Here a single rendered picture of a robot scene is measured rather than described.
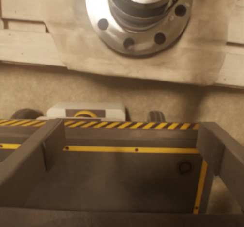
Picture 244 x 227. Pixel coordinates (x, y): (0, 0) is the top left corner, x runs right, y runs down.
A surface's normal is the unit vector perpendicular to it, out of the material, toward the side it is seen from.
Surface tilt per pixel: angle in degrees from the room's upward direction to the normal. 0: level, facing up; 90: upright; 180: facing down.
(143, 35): 0
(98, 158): 0
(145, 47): 0
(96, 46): 55
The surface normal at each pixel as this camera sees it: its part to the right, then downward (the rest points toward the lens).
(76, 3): 0.85, 0.22
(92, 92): -0.04, 0.30
